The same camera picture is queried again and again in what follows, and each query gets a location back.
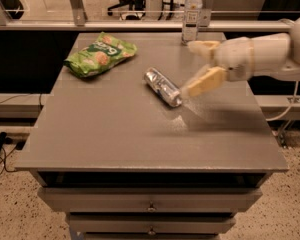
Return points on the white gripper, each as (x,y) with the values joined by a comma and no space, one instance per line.
(235,58)

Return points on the red bull can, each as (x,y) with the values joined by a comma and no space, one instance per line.
(163,87)

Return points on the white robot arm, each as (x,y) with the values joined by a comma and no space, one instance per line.
(275,55)

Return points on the clear plastic water bottle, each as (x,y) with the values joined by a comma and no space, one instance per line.
(191,20)

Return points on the green snack bag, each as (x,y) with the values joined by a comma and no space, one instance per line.
(103,54)

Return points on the grey drawer cabinet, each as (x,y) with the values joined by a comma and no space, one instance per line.
(114,132)

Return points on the upper grey drawer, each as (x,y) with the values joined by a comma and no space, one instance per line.
(149,200)

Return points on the grey drawer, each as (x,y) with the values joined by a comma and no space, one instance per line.
(149,200)
(157,224)

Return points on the lower grey drawer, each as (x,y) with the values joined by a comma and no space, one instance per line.
(157,224)

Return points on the metal railing frame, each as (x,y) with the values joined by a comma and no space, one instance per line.
(97,15)

